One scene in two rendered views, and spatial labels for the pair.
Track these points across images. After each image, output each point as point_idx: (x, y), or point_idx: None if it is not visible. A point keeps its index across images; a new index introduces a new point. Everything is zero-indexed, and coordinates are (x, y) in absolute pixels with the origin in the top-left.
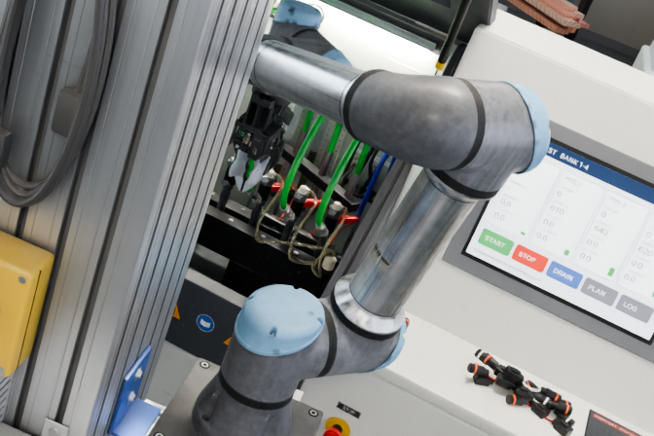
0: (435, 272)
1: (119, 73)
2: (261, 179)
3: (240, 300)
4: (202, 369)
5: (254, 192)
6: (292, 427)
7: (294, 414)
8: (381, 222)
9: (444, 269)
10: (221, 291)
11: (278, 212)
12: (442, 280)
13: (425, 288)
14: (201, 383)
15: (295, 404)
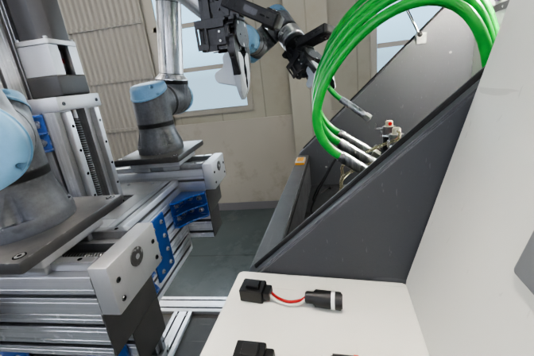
0: (497, 306)
1: None
2: (380, 134)
3: (278, 222)
4: (104, 198)
5: (343, 136)
6: (3, 247)
7: (25, 245)
8: (397, 152)
9: (519, 307)
10: (280, 212)
11: None
12: (508, 346)
13: (472, 345)
14: (86, 201)
15: (40, 242)
